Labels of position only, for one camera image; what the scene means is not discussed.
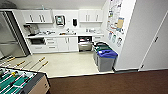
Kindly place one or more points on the white drawer unit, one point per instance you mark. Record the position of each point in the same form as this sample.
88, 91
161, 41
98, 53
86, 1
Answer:
51, 44
98, 38

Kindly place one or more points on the white sink base cabinet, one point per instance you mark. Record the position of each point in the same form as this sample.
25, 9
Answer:
67, 44

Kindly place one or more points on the grey bin green lid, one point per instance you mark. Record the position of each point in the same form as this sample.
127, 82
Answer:
101, 49

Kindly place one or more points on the stack of white plates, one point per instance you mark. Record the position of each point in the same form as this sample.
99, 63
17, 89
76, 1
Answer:
90, 31

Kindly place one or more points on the chrome faucet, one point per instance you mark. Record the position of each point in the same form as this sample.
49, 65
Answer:
68, 30

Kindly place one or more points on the grey bin blue lid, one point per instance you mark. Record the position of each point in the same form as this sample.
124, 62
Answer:
106, 60

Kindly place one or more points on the steel paper towel dispenser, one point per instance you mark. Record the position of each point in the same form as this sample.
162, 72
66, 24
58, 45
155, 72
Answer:
59, 20

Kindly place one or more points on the tan cork notice board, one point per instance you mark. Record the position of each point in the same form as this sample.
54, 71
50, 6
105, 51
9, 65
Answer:
120, 23

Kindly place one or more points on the wide white drawer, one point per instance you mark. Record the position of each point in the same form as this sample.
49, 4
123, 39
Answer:
37, 48

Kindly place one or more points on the black built-in microwave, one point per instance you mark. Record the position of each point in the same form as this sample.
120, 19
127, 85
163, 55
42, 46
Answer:
37, 41

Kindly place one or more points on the black coffee maker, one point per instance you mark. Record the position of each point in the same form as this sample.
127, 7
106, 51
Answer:
30, 30

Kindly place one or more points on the light blue bottle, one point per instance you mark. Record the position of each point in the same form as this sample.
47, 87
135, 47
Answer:
42, 7

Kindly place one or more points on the white door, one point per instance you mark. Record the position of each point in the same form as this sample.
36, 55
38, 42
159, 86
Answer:
156, 50

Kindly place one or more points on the stainless steel refrigerator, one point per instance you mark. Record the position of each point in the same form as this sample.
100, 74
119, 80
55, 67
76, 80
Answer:
11, 36

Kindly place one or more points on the green foosball table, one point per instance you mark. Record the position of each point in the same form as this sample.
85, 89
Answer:
20, 83

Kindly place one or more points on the small white wall notice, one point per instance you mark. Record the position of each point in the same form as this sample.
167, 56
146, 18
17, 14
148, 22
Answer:
119, 41
114, 38
110, 35

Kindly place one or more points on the white wall cabinet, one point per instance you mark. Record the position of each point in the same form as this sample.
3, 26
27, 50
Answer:
37, 16
90, 15

